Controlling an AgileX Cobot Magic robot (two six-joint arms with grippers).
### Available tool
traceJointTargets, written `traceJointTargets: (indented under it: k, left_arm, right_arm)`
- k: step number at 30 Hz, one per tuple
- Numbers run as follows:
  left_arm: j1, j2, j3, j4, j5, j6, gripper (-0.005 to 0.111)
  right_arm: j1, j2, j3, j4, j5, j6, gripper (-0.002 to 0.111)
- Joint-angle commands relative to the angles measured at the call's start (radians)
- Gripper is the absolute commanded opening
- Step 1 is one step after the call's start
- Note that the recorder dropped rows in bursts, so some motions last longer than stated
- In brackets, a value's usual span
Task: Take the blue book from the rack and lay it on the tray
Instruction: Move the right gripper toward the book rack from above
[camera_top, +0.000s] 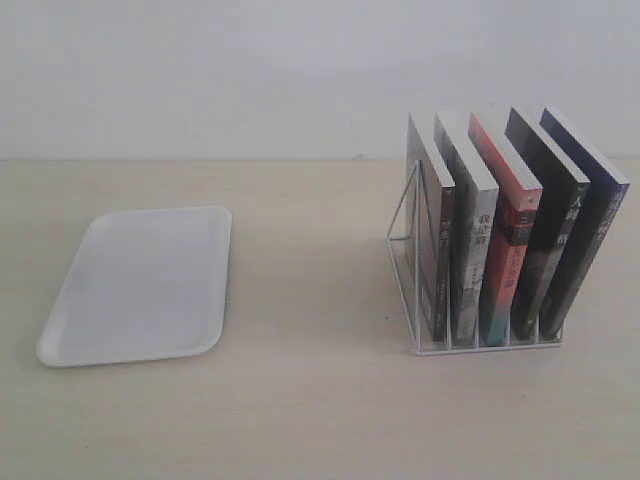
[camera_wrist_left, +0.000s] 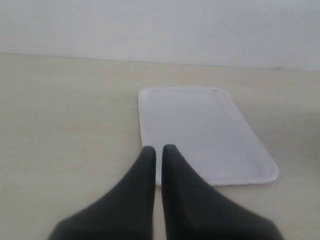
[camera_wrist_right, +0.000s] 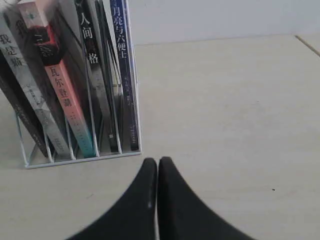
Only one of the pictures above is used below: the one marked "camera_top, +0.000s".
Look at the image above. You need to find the dark blue cover book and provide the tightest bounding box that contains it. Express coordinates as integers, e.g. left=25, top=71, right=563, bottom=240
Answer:
left=539, top=107, right=630, bottom=341

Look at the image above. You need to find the black cover book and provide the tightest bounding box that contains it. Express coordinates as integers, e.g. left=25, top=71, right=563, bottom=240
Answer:
left=505, top=107, right=590, bottom=340

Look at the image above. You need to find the red orange cover book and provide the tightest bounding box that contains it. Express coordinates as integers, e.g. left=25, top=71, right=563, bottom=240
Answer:
left=468, top=112, right=543, bottom=347

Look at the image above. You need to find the white wire book rack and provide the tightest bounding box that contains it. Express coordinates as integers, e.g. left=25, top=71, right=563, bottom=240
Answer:
left=385, top=161, right=563, bottom=357

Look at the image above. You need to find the grey white spine book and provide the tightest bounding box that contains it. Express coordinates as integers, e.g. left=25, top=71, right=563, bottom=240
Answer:
left=434, top=111, right=499, bottom=346

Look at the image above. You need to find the white rectangular plastic tray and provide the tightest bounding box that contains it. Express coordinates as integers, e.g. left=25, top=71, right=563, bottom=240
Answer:
left=37, top=206, right=232, bottom=368

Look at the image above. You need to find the brown cover book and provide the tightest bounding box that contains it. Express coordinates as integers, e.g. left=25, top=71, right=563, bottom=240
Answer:
left=406, top=118, right=455, bottom=342

